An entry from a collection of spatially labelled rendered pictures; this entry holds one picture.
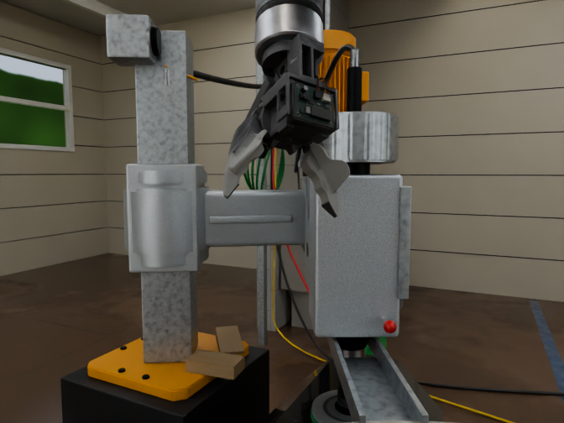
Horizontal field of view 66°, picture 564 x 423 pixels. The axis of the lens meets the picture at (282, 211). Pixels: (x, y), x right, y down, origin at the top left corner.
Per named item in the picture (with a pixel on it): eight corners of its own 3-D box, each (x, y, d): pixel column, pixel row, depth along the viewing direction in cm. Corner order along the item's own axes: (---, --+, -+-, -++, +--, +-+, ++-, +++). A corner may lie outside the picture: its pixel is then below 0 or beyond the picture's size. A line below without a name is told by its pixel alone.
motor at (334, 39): (291, 138, 195) (292, 47, 191) (360, 138, 195) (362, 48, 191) (294, 133, 167) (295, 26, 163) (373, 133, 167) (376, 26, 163)
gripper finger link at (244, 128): (223, 141, 49) (264, 98, 53) (218, 146, 50) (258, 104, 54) (253, 170, 50) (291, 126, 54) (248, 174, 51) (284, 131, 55)
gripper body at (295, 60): (284, 117, 46) (284, 24, 50) (248, 148, 53) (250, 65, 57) (342, 134, 50) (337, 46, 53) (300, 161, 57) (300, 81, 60)
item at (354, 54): (345, 118, 117) (346, 52, 116) (359, 118, 117) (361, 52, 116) (347, 117, 113) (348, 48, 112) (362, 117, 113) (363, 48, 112)
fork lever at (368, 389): (310, 319, 144) (310, 305, 144) (367, 319, 144) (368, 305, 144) (338, 443, 75) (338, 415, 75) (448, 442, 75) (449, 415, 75)
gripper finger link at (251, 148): (223, 163, 43) (272, 111, 48) (202, 182, 48) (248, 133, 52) (246, 185, 43) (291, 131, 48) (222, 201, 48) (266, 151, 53)
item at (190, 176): (105, 269, 168) (101, 164, 164) (166, 254, 199) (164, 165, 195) (175, 279, 153) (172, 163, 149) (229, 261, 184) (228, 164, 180)
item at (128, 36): (94, 60, 152) (92, 16, 151) (132, 70, 168) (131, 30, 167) (138, 52, 143) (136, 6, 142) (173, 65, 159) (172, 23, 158)
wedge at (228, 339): (215, 337, 196) (215, 326, 195) (237, 335, 198) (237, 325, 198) (220, 355, 176) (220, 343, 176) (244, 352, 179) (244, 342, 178)
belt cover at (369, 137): (295, 175, 199) (295, 138, 198) (349, 175, 199) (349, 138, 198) (310, 179, 104) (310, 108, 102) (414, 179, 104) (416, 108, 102)
